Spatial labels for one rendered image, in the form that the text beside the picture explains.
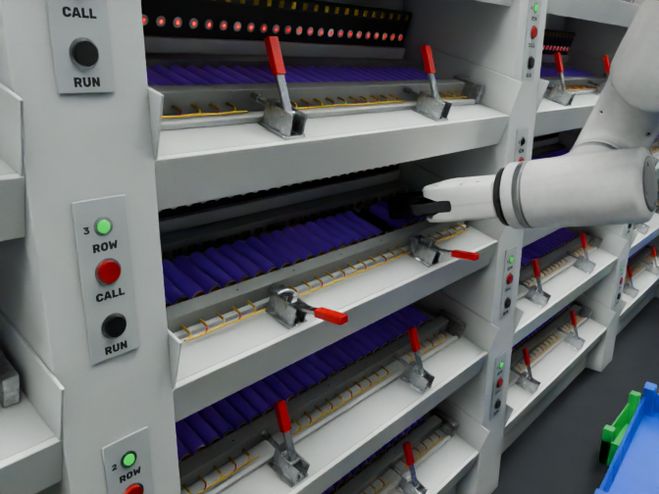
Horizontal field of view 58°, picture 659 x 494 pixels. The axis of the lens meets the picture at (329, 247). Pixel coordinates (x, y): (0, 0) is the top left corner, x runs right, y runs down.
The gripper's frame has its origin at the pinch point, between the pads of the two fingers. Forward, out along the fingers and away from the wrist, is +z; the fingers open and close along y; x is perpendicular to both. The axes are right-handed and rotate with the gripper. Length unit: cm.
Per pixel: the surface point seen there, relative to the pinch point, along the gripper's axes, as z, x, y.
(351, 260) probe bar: -1.3, 4.3, 16.0
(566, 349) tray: 4, 45, -63
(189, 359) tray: -2.7, 7.1, 42.3
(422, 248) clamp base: -4.0, 5.6, 4.1
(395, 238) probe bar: -1.7, 3.6, 6.7
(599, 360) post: 4, 56, -85
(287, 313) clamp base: -4.2, 6.3, 30.8
